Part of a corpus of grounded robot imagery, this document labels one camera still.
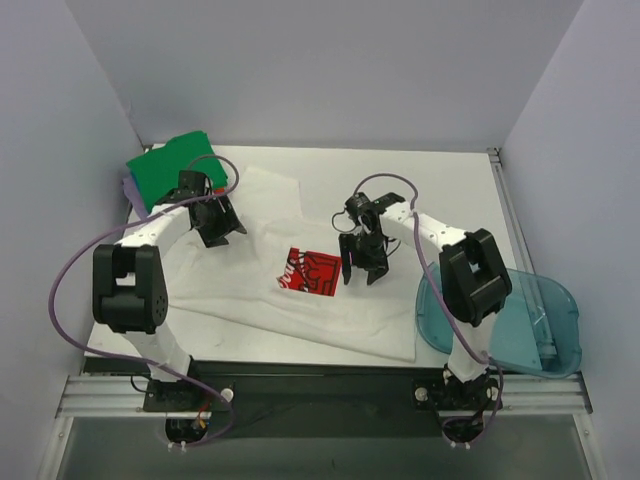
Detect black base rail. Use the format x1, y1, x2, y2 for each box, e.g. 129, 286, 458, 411
83, 358, 502, 446

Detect aluminium frame rail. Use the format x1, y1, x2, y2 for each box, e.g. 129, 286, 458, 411
37, 147, 609, 480

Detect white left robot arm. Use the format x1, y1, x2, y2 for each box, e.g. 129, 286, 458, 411
92, 170, 246, 412

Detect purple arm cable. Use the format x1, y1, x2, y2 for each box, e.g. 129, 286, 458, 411
352, 172, 503, 449
47, 154, 241, 449

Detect teal plastic bin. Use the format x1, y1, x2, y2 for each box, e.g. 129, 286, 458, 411
415, 269, 582, 379

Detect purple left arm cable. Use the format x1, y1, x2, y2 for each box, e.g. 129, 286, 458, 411
47, 154, 241, 449

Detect white t-shirt red print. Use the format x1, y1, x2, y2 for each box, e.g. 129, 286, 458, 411
163, 167, 420, 362

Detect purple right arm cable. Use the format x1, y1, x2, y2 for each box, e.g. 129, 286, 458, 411
352, 172, 503, 449

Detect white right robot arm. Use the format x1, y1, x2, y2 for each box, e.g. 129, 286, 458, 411
338, 192, 512, 408

